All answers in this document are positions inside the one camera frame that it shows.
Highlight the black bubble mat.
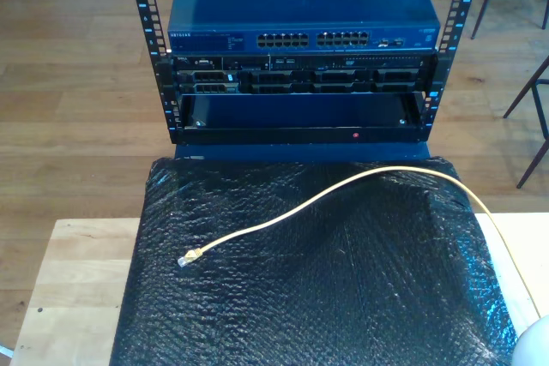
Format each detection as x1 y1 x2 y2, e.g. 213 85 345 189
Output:
109 155 527 366

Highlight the blue rack base plate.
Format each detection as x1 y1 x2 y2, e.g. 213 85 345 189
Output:
173 141 432 165

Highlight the black rack tray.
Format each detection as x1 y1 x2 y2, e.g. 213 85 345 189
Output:
176 92 431 147

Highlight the yellow network cable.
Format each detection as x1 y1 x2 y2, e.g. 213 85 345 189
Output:
177 165 542 320

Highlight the black rack server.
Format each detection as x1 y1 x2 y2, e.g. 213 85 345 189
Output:
170 51 439 97

